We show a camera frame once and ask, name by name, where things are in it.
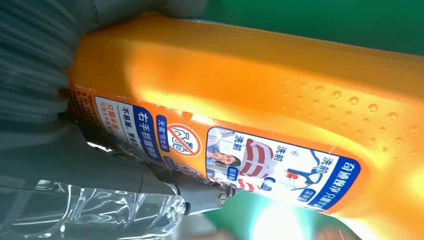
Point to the clear transparent plastic piece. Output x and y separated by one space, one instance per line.
99 212

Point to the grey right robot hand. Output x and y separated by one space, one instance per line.
82 162

